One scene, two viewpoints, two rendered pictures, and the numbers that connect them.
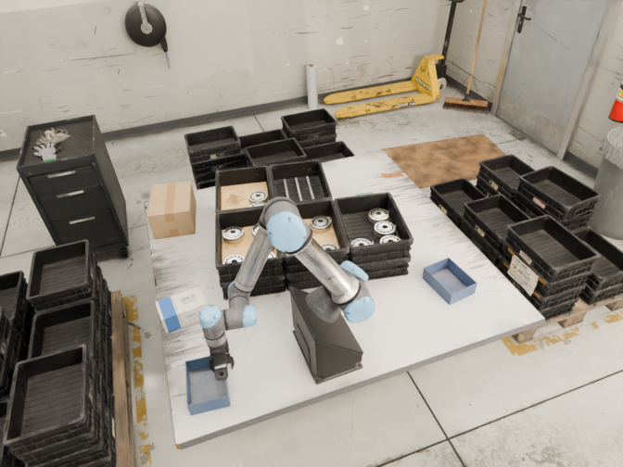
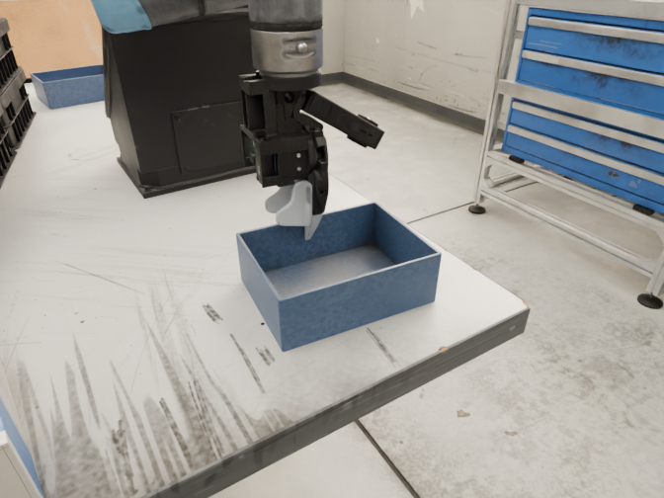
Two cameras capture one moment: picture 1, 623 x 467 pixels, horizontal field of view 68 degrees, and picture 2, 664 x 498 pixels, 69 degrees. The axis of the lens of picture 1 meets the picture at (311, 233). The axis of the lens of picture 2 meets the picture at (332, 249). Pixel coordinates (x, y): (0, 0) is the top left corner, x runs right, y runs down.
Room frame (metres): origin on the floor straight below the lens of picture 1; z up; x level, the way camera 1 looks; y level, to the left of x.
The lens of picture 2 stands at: (1.15, 0.90, 1.07)
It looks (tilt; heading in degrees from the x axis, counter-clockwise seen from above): 32 degrees down; 256
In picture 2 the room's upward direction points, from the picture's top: straight up
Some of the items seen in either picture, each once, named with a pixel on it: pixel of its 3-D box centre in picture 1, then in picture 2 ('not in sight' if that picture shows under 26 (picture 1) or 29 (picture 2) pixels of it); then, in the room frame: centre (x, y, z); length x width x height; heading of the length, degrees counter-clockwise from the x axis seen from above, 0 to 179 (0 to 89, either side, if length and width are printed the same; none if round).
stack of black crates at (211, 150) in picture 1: (216, 162); not in sight; (3.31, 0.75, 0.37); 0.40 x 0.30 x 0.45; 108
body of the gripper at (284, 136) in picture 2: (218, 347); (285, 126); (1.08, 0.37, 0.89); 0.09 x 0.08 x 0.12; 12
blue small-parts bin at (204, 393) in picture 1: (207, 383); (335, 267); (1.03, 0.43, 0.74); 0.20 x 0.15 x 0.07; 12
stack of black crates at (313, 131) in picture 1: (309, 143); not in sight; (3.55, -0.02, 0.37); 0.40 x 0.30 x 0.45; 108
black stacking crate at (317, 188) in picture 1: (299, 190); not in sight; (2.13, 0.05, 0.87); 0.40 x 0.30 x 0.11; 7
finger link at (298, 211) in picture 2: not in sight; (296, 214); (1.07, 0.38, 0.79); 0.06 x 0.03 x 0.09; 12
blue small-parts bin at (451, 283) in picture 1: (449, 280); (78, 85); (1.52, -0.63, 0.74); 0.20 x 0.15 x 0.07; 26
